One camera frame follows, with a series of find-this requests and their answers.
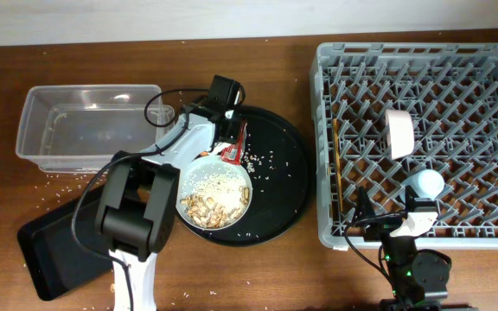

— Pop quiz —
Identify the wooden chopstick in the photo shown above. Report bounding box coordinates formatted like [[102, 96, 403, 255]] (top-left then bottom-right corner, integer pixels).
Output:
[[332, 118, 343, 213]]

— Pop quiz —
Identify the blue cup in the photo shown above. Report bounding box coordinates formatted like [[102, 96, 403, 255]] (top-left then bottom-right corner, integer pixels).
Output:
[[401, 169, 445, 200]]

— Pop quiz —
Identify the red snack wrapper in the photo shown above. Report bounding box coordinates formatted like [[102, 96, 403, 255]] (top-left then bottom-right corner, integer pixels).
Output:
[[220, 119, 247, 165]]

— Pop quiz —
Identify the grey plate with food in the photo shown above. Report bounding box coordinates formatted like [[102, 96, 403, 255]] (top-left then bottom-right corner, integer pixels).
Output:
[[176, 155, 252, 231]]

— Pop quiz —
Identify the white bowl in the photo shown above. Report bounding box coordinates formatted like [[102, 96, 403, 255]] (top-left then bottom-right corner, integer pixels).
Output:
[[385, 110, 414, 160]]

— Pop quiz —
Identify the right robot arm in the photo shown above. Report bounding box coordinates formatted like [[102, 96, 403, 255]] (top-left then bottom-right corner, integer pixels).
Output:
[[351, 186, 452, 310]]

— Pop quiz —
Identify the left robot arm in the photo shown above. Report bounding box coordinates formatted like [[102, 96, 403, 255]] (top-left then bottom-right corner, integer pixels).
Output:
[[95, 75, 245, 310]]

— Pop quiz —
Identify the grey dishwasher rack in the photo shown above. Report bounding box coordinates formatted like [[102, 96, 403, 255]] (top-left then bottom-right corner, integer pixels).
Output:
[[310, 42, 498, 251]]

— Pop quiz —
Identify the black round tray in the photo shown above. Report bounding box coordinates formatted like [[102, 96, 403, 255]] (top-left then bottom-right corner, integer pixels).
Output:
[[182, 106, 315, 247]]

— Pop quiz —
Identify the clear plastic bin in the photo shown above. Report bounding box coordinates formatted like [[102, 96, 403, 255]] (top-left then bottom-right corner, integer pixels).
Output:
[[16, 85, 168, 173]]

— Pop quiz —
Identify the black rectangular tray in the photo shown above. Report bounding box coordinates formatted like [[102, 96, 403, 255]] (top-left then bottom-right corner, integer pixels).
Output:
[[16, 200, 112, 301]]

